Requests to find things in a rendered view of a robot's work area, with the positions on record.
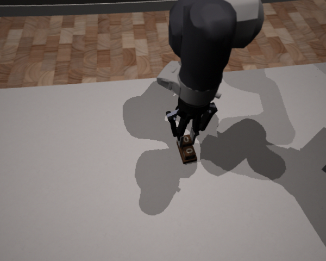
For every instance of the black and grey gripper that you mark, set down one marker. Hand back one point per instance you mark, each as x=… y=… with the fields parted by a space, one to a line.
x=200 y=115

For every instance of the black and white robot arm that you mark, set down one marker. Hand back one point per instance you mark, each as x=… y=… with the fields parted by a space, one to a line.
x=202 y=34

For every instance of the brown wooden cube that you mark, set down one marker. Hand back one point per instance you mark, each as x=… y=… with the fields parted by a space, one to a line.
x=188 y=152
x=186 y=141

